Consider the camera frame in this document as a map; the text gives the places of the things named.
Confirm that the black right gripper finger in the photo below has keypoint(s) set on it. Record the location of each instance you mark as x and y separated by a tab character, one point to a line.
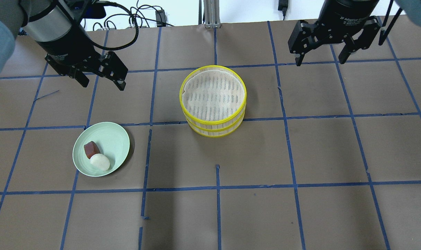
365	39
303	39

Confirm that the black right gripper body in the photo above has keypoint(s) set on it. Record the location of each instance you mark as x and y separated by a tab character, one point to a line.
343	18

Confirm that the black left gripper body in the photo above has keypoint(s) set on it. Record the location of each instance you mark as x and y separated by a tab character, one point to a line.
68	48

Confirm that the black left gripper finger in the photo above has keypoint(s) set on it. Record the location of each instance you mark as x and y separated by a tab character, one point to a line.
112	68
80	77

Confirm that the brown bun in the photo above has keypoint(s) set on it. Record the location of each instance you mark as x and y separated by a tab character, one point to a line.
91	149

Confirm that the white bun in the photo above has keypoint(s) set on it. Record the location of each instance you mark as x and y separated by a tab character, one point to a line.
100	162

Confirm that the yellow steamer layer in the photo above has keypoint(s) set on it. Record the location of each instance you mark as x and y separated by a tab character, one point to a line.
218	130
213	95

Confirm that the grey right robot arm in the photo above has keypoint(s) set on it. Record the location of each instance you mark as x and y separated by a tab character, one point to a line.
412	8

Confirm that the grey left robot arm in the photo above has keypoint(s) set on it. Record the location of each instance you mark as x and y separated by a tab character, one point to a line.
56	28

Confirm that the black power adapter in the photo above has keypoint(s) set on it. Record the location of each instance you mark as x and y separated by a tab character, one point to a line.
283	7

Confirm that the light green plate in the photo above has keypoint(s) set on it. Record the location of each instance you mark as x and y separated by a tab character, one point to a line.
113	142

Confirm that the aluminium frame post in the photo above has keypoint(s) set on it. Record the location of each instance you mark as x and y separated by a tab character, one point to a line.
211	13

